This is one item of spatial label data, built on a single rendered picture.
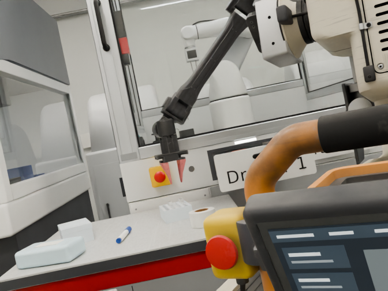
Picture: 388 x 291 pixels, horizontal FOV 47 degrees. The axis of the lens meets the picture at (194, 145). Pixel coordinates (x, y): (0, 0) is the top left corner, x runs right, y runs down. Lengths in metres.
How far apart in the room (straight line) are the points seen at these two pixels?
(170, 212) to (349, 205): 1.03
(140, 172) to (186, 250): 0.64
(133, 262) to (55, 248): 0.20
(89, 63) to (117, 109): 3.34
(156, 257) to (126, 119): 0.71
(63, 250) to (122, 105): 0.69
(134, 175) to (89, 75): 3.37
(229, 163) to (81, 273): 0.52
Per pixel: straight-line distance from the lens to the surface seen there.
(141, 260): 1.10
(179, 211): 1.34
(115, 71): 1.68
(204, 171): 1.66
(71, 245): 1.16
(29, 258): 1.21
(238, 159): 1.33
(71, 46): 5.06
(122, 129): 1.67
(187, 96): 1.41
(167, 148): 1.41
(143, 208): 1.68
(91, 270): 1.12
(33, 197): 1.76
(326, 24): 0.77
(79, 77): 4.99
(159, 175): 1.59
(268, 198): 0.37
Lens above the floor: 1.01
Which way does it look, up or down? 2 degrees down
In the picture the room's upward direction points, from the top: 11 degrees counter-clockwise
